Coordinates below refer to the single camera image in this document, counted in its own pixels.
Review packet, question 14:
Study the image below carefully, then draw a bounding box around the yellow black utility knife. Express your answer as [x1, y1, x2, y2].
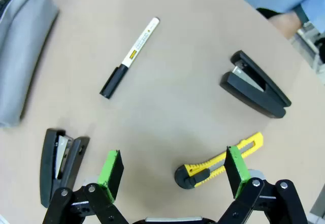
[174, 132, 264, 190]

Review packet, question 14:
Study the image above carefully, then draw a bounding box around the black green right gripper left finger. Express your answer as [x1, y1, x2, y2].
[42, 149, 127, 224]

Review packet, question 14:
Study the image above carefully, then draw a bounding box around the white marker black cap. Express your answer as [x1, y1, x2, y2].
[99, 17, 160, 100]

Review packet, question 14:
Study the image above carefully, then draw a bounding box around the grey zip pencil case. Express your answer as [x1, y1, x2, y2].
[0, 0, 60, 128]

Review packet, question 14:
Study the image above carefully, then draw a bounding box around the small black stapler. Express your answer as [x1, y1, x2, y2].
[40, 129, 90, 209]

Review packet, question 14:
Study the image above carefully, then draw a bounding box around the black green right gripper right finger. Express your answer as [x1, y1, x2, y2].
[217, 145, 309, 224]

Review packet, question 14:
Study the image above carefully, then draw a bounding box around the person's left hand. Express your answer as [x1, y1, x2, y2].
[268, 11, 303, 40]

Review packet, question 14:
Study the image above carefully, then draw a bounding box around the large black stapler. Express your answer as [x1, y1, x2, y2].
[219, 50, 292, 119]

